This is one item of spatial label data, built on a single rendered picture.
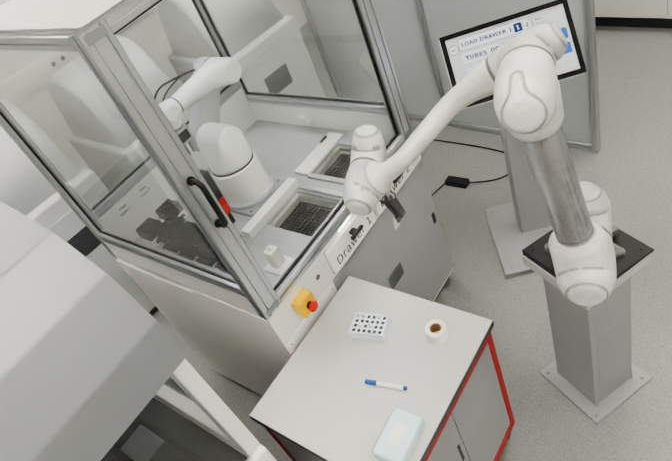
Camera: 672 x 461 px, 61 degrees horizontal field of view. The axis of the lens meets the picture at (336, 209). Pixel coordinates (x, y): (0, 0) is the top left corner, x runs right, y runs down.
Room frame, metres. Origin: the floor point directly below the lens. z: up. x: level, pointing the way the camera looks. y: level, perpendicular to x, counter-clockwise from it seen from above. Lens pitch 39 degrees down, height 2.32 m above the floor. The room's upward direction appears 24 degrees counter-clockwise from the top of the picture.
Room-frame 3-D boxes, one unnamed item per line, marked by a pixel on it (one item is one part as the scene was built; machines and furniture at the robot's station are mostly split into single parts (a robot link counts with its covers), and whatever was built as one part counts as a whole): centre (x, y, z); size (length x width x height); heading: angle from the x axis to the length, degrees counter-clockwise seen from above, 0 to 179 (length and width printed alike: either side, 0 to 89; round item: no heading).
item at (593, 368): (1.19, -0.69, 0.38); 0.30 x 0.30 x 0.76; 14
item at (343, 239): (1.63, -0.01, 0.87); 0.29 x 0.02 x 0.11; 129
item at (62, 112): (1.72, 0.64, 1.52); 0.87 x 0.01 x 0.86; 39
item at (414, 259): (2.03, 0.26, 0.40); 1.03 x 0.95 x 0.80; 129
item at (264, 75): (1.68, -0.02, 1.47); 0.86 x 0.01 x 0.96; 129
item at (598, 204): (1.18, -0.69, 0.94); 0.18 x 0.16 x 0.22; 149
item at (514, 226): (2.02, -0.91, 0.51); 0.50 x 0.45 x 1.02; 166
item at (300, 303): (1.41, 0.23, 0.88); 0.07 x 0.05 x 0.07; 129
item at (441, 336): (1.14, -0.13, 0.78); 0.07 x 0.07 x 0.04
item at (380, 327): (1.27, 0.06, 0.78); 0.12 x 0.08 x 0.04; 54
